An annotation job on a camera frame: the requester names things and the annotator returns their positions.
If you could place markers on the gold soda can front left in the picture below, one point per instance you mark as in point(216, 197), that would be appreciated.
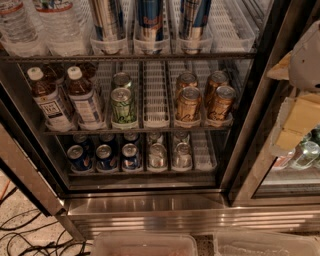
point(188, 104)

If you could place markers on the silver soda can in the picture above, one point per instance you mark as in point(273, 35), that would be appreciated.
point(157, 157)
point(182, 156)

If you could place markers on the gold soda can rear left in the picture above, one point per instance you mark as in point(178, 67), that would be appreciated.
point(185, 79)

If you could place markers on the tall energy can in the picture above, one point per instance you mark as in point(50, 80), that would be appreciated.
point(109, 37)
point(149, 15)
point(192, 23)

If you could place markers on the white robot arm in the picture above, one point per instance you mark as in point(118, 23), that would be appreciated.
point(301, 66)

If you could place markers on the tall energy can middle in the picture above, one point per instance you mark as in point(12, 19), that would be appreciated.
point(149, 15)

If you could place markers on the green soda can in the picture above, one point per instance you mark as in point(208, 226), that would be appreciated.
point(123, 106)
point(123, 80)

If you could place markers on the tea bottle front left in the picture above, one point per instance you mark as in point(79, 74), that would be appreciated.
point(51, 100)

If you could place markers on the green soda can front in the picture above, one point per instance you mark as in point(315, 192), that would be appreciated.
point(123, 106)

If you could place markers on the tea bottle front right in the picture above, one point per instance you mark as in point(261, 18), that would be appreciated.
point(84, 97)

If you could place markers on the tall energy can right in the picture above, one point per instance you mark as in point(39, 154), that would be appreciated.
point(192, 23)

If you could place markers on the blue pepsi can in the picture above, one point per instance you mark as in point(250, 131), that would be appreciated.
point(106, 159)
point(130, 157)
point(110, 140)
point(133, 138)
point(86, 142)
point(79, 158)

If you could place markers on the steel fridge door left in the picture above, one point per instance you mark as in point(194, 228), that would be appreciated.
point(21, 163)

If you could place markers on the tall energy can left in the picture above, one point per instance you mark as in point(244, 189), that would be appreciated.
point(109, 37)

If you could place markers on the gold soda can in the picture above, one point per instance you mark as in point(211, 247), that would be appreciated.
point(188, 104)
point(214, 80)
point(222, 102)
point(185, 79)

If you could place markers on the tea bottle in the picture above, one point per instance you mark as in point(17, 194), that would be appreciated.
point(84, 97)
point(51, 100)

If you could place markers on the gold soda can front right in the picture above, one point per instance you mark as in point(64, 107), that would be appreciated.
point(222, 102)

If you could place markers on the green soda can rear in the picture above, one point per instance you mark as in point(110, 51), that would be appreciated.
point(123, 80)

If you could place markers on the glass fridge door right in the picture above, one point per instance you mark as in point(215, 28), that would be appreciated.
point(280, 137)

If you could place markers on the water bottle right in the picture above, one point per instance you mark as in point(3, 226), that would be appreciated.
point(63, 33)

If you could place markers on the clear plastic bin right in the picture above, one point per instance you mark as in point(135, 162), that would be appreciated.
point(253, 243)

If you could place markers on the water bottle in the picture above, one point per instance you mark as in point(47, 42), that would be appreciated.
point(63, 33)
point(19, 34)

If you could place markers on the silver soda can right front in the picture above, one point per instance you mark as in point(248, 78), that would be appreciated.
point(182, 156)

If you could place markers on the gold soda can rear right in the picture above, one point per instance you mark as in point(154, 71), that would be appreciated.
point(214, 80)

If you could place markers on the water bottle left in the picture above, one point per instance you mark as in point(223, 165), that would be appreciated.
point(19, 34)

